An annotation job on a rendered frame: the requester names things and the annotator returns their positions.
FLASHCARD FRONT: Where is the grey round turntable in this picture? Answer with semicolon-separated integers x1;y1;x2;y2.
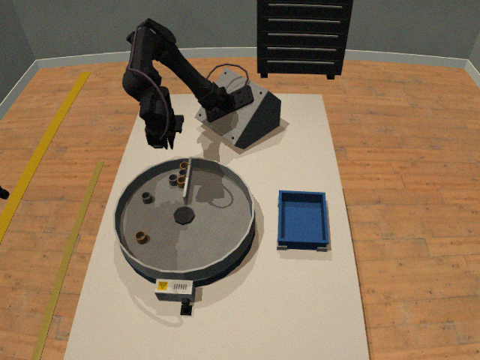
113;157;255;316

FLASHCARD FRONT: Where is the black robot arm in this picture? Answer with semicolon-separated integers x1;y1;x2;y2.
122;18;254;149

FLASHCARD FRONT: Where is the blue open tray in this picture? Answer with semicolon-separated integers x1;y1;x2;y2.
277;190;329;251

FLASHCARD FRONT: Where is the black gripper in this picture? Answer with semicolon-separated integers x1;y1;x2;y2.
164;115;185;150

